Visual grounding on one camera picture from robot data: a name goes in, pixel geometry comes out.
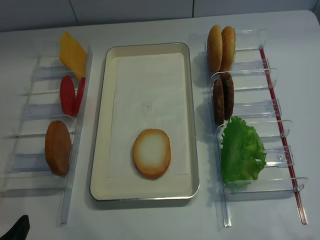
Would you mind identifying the clear acrylic rack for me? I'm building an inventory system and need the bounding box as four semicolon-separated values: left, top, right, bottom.
208;29;308;227
0;48;88;225

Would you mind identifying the cream metal serving tray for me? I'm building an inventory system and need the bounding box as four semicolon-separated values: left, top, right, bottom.
90;42;199;201

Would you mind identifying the golden bun half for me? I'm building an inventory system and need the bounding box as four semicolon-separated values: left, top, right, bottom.
220;26;236;72
207;24;223;73

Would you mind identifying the clear acrylic right rack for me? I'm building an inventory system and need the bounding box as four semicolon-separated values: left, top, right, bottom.
208;29;308;227

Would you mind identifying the brown bun in left rack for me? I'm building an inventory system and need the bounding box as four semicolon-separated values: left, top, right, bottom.
44;120;72;176

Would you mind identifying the right brown meat patty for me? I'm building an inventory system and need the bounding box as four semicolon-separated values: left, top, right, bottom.
220;72;234;120

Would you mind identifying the toasted bun slice on tray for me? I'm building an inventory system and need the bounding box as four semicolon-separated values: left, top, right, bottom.
133;128;171;179

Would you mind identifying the right red tomato slice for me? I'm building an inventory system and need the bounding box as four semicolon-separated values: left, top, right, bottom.
73;77;86;116

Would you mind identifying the clear acrylic left rack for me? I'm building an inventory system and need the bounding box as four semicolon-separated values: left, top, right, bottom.
0;48;88;225

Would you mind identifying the left golden bun half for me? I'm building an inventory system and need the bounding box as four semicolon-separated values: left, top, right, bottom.
207;24;223;73

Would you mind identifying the white paper tray liner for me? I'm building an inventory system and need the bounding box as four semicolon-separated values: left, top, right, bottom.
107;53;190;178

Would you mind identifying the brown meat patty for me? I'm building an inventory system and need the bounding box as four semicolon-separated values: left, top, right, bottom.
212;78;225;126
220;72;234;120

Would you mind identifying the left brown meat patty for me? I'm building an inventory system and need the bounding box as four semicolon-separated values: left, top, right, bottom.
212;78;225;126

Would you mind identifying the yellow cheese slice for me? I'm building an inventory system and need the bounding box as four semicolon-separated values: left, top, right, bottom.
59;31;88;80

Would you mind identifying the green lettuce leaf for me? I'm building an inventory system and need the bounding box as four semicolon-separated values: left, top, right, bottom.
221;116;267;184

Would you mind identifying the right golden bun half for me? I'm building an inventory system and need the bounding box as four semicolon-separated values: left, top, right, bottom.
220;26;236;72

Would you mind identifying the red tomato slice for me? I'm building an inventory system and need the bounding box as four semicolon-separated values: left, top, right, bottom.
59;75;76;116
73;77;86;116

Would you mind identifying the left red tomato slice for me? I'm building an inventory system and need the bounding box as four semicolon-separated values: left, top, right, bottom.
59;75;76;116

